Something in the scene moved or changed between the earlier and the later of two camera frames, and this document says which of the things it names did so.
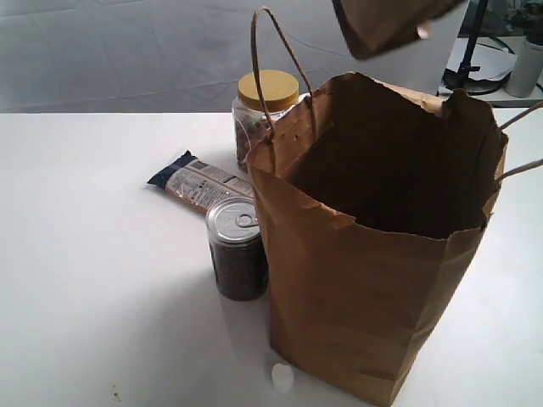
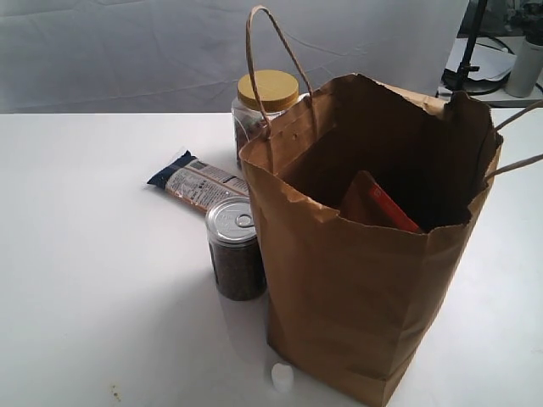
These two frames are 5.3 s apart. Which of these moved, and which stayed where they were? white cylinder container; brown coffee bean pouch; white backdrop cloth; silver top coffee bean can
Moved: brown coffee bean pouch
Stayed: white cylinder container; silver top coffee bean can; white backdrop cloth
